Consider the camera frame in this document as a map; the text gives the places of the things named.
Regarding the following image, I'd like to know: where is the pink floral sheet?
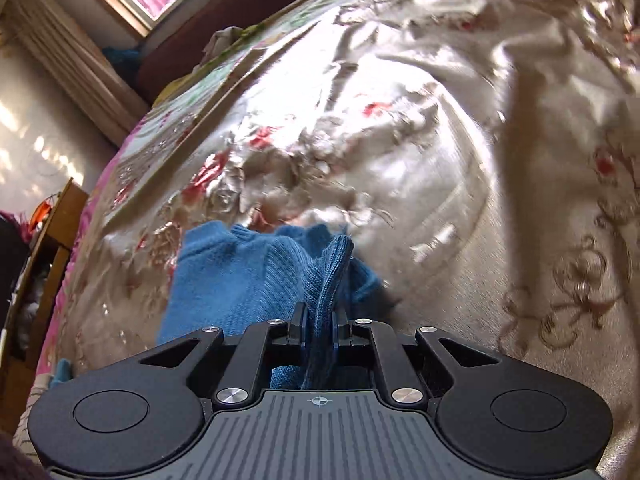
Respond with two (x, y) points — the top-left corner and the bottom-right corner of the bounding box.
(30, 110), (151, 391)

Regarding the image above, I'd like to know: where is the beige floral satin bedspread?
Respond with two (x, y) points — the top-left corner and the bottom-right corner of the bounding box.
(40, 0), (640, 480)

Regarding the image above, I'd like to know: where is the wooden cabinet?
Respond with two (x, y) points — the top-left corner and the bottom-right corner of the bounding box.
(0, 177), (89, 433)

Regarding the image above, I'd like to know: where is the teal felt cloth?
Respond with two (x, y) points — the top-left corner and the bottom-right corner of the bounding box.
(50, 357), (76, 392)

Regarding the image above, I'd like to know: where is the dark red headboard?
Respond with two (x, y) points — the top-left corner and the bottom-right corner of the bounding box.
(134, 0), (347, 106)

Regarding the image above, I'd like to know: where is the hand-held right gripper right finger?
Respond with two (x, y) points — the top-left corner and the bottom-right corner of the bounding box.
(330, 307), (501, 405)

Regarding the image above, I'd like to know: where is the blue striped knit sweater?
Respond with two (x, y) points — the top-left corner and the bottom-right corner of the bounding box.
(157, 220), (387, 392)

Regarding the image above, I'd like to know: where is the green floral sheet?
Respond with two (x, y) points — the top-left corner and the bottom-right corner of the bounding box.
(150, 10), (286, 128)

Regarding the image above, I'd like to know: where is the white crumpled cloth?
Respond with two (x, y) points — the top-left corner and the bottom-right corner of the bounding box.
(202, 26), (262, 63)

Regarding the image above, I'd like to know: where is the turquoise cloth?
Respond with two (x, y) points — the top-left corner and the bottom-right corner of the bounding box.
(102, 47), (144, 82)

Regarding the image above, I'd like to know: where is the orange object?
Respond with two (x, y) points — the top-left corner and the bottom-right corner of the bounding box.
(29, 199), (55, 228)

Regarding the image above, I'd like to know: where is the beige curtain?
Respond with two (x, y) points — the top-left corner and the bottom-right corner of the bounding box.
(0, 0), (147, 147)

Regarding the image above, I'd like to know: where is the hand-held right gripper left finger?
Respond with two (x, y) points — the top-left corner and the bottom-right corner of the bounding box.
(137, 303), (308, 406)

